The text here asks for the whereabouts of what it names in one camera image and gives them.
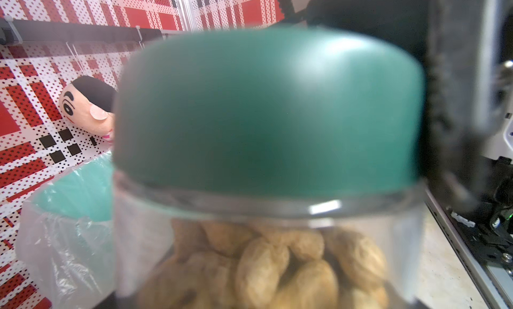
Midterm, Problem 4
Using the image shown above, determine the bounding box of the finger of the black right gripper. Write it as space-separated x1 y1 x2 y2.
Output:
420 0 505 212

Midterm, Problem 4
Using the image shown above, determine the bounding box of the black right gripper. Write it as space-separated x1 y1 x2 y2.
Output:
280 0 430 61

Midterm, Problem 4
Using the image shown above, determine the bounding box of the dark green jar lid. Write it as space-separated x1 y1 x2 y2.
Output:
113 27 425 199

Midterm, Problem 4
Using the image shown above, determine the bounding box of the green lid peanut jar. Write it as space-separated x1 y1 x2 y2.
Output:
113 172 423 308

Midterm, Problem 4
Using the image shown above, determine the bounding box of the pink striped hanging doll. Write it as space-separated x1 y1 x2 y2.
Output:
58 75 117 143

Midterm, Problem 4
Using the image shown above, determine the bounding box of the green plastic trash bin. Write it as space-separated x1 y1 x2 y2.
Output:
30 151 114 222

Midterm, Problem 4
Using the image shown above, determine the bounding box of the clear plastic bin liner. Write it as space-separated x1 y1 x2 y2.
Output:
15 152 119 309

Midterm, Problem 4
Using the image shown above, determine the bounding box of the black wall hook rail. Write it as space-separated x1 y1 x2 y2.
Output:
1 18 163 46

